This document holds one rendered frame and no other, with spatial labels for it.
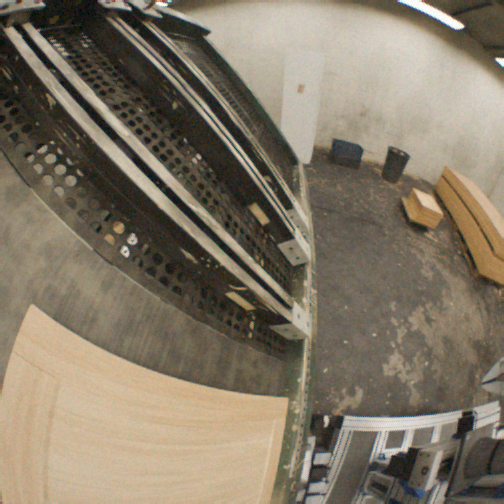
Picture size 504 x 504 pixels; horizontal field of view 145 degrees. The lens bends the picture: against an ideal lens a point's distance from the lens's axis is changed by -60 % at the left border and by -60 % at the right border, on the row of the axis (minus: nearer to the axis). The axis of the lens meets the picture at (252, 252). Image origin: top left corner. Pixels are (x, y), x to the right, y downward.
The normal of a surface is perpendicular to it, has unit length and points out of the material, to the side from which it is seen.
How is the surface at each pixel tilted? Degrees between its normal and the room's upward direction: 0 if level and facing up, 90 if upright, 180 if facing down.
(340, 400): 0
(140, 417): 55
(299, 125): 90
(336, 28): 90
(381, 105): 90
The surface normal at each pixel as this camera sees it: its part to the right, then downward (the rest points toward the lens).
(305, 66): -0.33, 0.72
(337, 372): 0.00, -0.65
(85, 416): 0.81, -0.27
